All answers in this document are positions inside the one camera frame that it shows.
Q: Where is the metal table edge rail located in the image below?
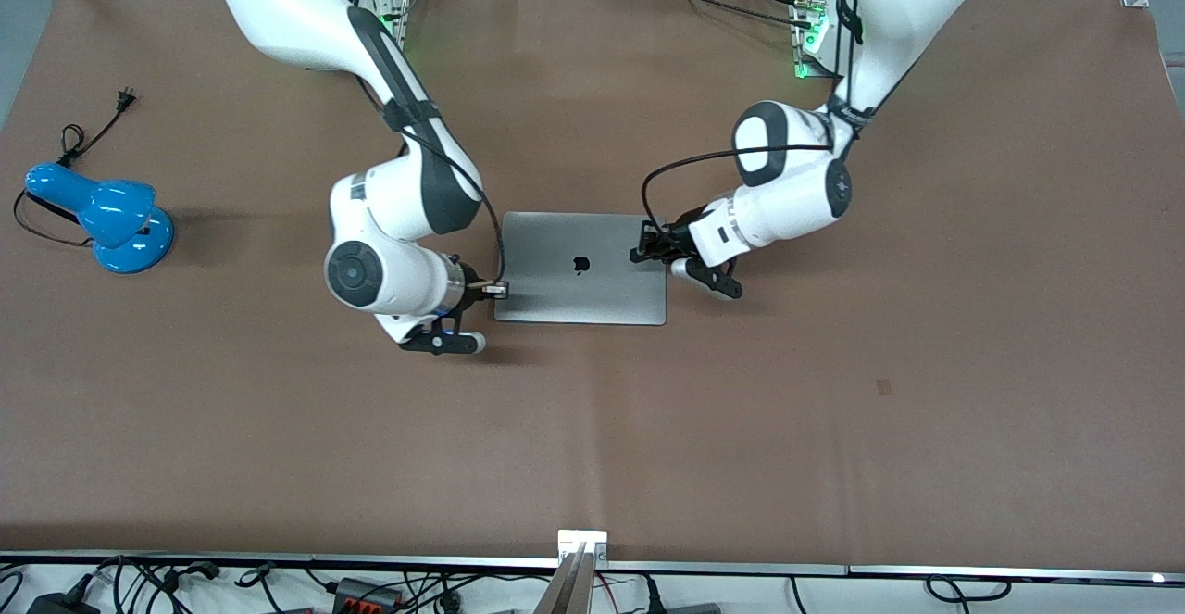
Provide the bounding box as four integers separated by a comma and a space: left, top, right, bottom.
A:
0, 551, 1185, 587

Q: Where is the black looped floor cable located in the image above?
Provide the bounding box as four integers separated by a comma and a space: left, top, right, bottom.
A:
926, 574, 1012, 608

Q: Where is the orange black connector box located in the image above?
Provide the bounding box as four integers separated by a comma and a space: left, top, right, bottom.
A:
331, 577, 405, 611

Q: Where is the aluminium camera mount profile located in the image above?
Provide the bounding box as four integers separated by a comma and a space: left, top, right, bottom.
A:
532, 529, 609, 614

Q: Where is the brown table cover sheet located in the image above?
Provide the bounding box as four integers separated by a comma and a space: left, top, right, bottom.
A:
0, 0, 1185, 570

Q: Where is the black lamp cord with plug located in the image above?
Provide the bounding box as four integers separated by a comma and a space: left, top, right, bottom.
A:
13, 87, 140, 249

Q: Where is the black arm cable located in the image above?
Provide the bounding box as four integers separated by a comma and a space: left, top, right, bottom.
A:
641, 144, 834, 235
356, 77, 508, 286

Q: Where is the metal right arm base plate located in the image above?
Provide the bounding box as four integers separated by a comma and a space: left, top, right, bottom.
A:
347, 0, 410, 50

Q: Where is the blue desk lamp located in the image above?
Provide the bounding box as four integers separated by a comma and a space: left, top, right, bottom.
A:
25, 162, 176, 274

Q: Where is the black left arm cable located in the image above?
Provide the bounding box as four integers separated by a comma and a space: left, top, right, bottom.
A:
641, 144, 834, 235

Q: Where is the black power adapter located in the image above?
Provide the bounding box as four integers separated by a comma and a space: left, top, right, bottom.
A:
26, 586, 101, 614

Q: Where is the black floor plug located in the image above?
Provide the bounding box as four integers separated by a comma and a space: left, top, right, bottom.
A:
163, 560, 223, 589

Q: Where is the grey laptop computer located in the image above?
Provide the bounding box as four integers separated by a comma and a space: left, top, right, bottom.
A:
493, 211, 668, 327

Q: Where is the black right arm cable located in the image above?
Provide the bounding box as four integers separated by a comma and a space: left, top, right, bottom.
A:
356, 77, 508, 286

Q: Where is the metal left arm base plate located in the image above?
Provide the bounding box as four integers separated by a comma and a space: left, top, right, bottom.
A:
792, 0, 848, 80

